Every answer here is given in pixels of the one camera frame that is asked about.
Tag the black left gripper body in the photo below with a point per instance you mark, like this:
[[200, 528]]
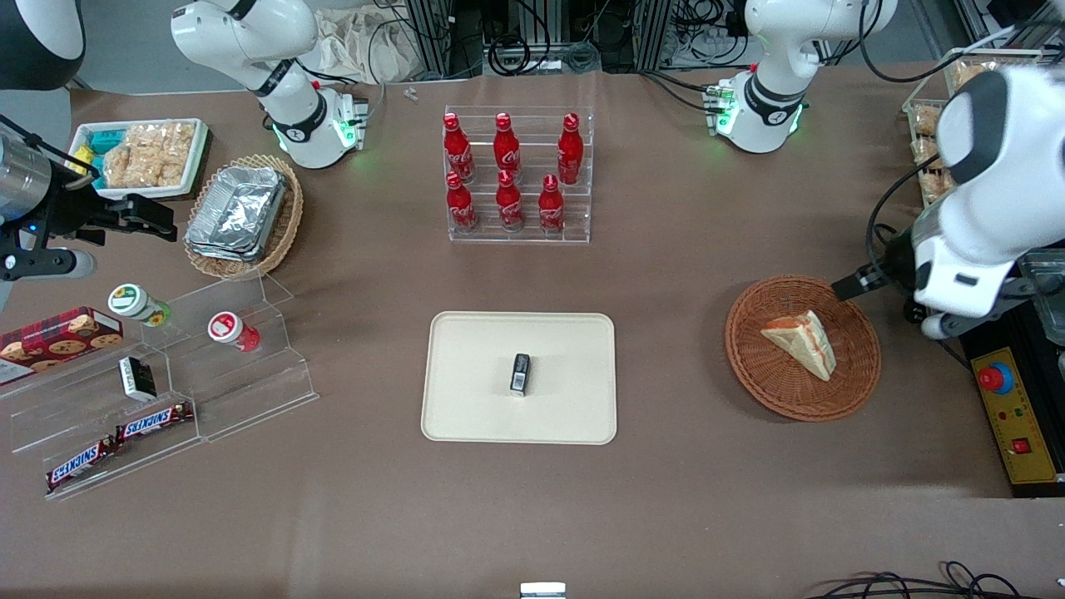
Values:
[[895, 259]]

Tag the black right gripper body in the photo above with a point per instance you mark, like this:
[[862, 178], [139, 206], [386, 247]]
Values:
[[66, 210]]

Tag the triangle sandwich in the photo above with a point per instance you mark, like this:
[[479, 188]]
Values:
[[803, 341]]

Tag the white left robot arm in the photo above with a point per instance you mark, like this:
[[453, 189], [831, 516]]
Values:
[[998, 191]]

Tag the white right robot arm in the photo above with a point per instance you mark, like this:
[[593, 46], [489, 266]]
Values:
[[250, 37]]

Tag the white rectangular snack tray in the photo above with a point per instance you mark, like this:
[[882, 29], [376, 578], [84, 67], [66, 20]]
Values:
[[198, 158]]

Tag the round brown wicker basket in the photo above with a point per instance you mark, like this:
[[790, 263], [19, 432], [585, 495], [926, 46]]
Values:
[[757, 374]]

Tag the oval tan wicker basket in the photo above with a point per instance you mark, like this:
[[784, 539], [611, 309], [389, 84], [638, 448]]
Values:
[[287, 225]]

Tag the cream plastic tray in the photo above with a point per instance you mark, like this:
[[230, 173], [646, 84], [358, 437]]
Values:
[[474, 408]]

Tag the bag of rice crackers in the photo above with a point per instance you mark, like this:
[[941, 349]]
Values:
[[150, 154]]

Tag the yellow snack packet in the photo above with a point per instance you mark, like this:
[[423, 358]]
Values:
[[81, 160]]

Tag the green lidded cup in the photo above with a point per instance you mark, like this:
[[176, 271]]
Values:
[[133, 302]]

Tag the blue snack packet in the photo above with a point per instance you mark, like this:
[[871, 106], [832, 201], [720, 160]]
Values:
[[104, 139]]

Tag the stacked aluminium foil trays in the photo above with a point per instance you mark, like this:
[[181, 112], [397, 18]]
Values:
[[237, 212]]

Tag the red lidded cup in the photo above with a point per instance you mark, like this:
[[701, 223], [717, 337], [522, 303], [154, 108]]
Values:
[[229, 329]]

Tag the red cookie box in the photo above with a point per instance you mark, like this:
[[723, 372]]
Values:
[[62, 337]]

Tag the small black and white carton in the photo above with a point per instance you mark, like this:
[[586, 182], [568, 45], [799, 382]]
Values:
[[137, 378]]

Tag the red emergency stop button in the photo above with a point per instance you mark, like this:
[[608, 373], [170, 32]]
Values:
[[996, 378]]

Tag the clear acrylic step shelf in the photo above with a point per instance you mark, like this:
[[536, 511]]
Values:
[[250, 391]]

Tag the Snickers chocolate bar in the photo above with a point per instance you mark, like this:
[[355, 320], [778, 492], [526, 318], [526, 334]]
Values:
[[154, 422], [81, 464]]

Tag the yellow control box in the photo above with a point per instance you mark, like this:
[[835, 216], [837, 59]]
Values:
[[1019, 416]]

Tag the white cloth bag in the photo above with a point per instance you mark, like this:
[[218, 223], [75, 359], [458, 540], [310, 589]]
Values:
[[366, 46]]

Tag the red cola bottle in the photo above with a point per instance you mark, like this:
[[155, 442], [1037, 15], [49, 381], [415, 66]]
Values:
[[509, 206], [461, 208], [551, 210], [570, 151], [506, 150], [457, 150]]

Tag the clear acrylic bottle rack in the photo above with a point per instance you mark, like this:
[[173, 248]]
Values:
[[532, 166]]

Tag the small black carton with barcode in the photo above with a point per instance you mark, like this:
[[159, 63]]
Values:
[[520, 374]]

